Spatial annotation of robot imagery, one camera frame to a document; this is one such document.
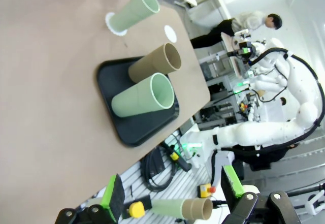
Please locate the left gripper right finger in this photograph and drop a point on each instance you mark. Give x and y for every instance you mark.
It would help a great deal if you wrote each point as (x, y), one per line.
(233, 180)

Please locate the black plastic tray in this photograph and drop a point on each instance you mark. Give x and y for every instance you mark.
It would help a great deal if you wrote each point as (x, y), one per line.
(137, 130)

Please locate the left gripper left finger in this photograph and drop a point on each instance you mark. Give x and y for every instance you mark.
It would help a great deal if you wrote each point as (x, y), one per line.
(115, 201)

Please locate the black pendant yellow button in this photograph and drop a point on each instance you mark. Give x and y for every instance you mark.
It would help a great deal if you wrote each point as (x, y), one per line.
(174, 155)

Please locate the person in grey jacket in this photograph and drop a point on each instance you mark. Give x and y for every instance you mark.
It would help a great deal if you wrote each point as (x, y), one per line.
(254, 20)

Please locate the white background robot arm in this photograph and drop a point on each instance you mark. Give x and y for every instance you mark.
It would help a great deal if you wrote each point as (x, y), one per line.
(264, 84)

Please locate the orange box red button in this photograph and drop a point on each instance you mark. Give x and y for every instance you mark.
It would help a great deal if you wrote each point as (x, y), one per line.
(204, 189)

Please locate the brown plastic cup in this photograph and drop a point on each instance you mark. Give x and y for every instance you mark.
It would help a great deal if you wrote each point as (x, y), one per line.
(144, 67)

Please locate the white scalloped paper coaster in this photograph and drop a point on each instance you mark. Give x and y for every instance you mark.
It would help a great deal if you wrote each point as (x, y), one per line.
(119, 33)
(170, 33)

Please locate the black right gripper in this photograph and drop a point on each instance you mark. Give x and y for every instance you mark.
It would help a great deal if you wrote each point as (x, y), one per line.
(241, 46)

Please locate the spare mint green cup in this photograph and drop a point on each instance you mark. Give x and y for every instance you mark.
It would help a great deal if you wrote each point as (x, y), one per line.
(167, 207)

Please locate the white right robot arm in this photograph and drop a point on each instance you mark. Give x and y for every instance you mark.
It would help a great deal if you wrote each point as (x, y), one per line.
(266, 132)

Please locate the mint green plastic cup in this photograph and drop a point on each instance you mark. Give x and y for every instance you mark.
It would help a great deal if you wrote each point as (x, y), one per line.
(132, 102)
(127, 13)

